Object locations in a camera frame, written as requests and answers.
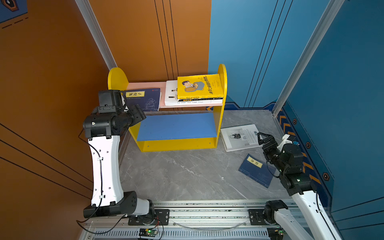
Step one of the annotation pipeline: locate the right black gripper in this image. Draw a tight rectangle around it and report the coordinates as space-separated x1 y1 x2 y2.
257 132 287 175

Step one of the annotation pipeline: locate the dark blue book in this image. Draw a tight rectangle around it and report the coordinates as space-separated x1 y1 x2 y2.
122 88 162 112
239 154 277 188

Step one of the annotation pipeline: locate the white book with brown bars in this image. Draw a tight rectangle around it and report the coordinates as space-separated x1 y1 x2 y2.
165 80 223 107

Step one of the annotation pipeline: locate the black book with orange title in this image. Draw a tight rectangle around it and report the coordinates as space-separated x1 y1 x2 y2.
177 97 223 102

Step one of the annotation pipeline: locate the yellow cartoon cover book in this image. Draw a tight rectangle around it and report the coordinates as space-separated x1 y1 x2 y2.
177 74 224 100

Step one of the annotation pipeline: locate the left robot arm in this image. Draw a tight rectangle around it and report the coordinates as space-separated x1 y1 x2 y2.
83 90 155 219

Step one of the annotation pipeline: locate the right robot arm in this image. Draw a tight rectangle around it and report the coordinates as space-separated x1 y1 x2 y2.
257 133 341 240

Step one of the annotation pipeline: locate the grey white photo book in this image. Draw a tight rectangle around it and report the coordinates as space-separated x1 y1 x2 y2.
221 124 260 152

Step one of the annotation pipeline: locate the yellow pink blue bookshelf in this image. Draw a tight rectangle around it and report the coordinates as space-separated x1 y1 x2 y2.
108 68 225 152

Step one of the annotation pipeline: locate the right circuit board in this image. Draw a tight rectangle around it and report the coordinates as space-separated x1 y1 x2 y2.
267 228 289 240

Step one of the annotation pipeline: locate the left green circuit board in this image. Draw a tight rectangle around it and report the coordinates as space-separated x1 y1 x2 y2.
138 228 159 239

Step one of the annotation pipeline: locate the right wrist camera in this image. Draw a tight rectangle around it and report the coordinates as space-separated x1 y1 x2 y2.
278 134 298 151

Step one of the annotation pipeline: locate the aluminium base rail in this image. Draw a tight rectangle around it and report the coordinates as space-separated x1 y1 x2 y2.
79 199 343 240

